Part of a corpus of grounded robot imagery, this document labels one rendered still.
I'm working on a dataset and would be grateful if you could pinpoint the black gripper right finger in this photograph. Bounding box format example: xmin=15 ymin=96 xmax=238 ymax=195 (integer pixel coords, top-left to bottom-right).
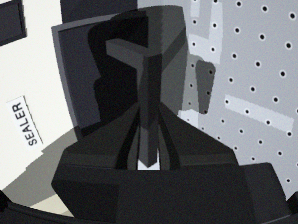
xmin=157 ymin=102 xmax=239 ymax=170

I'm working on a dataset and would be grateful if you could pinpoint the off-white box-shaped machine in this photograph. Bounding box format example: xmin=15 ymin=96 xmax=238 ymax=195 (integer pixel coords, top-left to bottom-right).
xmin=0 ymin=0 xmax=188 ymax=207

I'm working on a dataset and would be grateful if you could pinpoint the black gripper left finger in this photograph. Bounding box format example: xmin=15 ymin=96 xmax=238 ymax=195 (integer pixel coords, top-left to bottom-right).
xmin=57 ymin=102 xmax=140 ymax=170

